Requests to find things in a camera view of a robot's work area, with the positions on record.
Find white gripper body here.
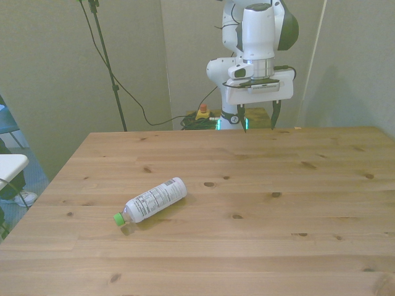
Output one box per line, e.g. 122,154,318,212
224,68,294,105

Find white folding table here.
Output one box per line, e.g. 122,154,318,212
0,153,30,191

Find dark trouser leg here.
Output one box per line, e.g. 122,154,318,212
0,140,26,201

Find white bottle with green cap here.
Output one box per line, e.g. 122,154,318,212
112,176,188,226

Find coiled green black cables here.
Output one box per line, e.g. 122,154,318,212
180,112,222,131

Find white sneaker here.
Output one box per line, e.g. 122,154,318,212
12,190,38,208

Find thin black tripod pole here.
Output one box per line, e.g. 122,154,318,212
88,0,128,132

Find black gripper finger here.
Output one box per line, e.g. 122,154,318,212
270,100,282,131
236,104,249,134

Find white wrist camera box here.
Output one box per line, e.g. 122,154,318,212
237,79,282,95

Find yellow emergency stop button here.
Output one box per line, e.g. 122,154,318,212
196,104,212,121

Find blue chair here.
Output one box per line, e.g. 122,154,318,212
0,95,28,149

